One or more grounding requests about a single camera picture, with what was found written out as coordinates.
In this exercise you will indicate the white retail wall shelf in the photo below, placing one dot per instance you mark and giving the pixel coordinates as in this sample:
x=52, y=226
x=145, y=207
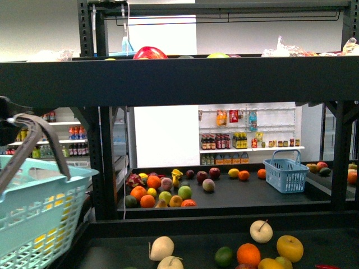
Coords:
x=248, y=133

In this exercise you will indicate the clear plastic bag produce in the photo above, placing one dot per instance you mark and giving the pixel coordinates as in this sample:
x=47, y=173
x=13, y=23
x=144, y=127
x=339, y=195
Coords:
x=283, y=50

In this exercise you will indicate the near orange fruit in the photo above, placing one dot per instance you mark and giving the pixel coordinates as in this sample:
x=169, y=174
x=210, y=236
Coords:
x=248, y=254

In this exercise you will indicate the dark red apple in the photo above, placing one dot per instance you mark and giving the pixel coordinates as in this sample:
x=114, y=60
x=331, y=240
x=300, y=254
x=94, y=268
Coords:
x=214, y=173

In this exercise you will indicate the large red apple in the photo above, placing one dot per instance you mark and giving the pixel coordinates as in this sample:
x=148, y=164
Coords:
x=148, y=52

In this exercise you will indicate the black metal shelf rack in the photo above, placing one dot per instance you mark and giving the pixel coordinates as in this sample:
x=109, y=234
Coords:
x=328, y=229

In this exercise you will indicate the red yellow apple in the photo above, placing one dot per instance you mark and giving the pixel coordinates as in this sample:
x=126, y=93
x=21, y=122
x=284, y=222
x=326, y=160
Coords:
x=245, y=266

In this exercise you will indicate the orange beside far lemon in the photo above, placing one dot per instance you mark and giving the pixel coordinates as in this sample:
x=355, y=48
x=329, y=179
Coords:
x=244, y=175

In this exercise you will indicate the red dragon fruit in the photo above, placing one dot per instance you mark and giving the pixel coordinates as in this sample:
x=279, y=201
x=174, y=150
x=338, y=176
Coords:
x=134, y=180

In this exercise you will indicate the white pear with stem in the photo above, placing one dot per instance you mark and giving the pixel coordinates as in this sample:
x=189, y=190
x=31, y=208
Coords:
x=261, y=232

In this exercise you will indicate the grey basket handle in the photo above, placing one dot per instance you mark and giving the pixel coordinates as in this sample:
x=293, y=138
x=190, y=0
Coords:
x=37, y=127

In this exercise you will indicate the green lime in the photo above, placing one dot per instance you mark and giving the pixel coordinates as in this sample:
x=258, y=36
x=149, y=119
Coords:
x=223, y=257

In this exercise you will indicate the white round pear left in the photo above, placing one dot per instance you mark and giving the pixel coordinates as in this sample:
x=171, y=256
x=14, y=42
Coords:
x=161, y=248

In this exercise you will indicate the green apple far shelf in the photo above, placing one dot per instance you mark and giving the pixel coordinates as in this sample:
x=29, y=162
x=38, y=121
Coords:
x=185, y=192

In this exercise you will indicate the drinks shelf at left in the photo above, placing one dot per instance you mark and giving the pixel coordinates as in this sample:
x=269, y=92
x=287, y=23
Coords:
x=71, y=136

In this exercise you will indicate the yellow orange mango fruit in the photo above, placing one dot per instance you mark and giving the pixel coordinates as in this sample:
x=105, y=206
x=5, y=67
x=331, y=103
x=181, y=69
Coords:
x=269, y=263

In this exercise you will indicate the yellow lemon far shelf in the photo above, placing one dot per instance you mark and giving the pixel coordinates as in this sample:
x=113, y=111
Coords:
x=233, y=173

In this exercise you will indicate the peach green red fruit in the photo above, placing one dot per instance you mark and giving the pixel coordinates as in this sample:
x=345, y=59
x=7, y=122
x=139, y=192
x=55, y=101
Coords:
x=208, y=185

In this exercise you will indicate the red chili pepper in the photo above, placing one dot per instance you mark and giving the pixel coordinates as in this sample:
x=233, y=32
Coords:
x=326, y=267

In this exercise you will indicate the large orange front left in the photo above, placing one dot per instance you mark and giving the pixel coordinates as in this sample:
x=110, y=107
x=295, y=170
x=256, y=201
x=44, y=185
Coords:
x=138, y=192

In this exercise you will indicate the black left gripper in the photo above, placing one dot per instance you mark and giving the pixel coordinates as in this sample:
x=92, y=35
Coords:
x=8, y=110

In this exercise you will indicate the orange near blue basket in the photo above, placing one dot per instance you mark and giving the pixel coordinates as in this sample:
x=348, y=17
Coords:
x=261, y=174

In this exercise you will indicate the large teal shopping basket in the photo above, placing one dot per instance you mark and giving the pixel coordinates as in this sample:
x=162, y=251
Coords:
x=40, y=210

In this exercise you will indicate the small blue plastic basket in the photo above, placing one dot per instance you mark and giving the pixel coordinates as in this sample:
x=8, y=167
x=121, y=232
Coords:
x=286, y=175

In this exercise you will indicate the glass top freezer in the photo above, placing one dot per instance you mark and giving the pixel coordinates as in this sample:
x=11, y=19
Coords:
x=117, y=167

